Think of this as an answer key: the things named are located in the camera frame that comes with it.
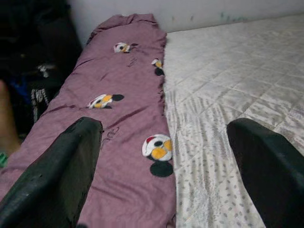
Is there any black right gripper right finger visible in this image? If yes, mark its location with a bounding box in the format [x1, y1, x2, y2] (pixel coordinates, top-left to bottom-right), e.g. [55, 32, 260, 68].
[227, 117, 304, 228]

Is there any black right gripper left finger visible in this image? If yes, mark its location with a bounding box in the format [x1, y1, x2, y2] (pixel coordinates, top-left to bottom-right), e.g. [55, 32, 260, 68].
[0, 116, 104, 228]

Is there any white quilted mattress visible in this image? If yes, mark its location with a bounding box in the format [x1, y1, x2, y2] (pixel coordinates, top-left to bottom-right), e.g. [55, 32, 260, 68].
[162, 13, 304, 228]

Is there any pink cartoon print blanket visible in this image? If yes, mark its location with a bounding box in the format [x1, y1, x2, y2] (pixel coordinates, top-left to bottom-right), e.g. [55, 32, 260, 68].
[0, 13, 178, 228]

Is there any black bag with white print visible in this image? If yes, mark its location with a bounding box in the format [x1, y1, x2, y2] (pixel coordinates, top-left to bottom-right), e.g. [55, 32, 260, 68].
[14, 9, 83, 130]

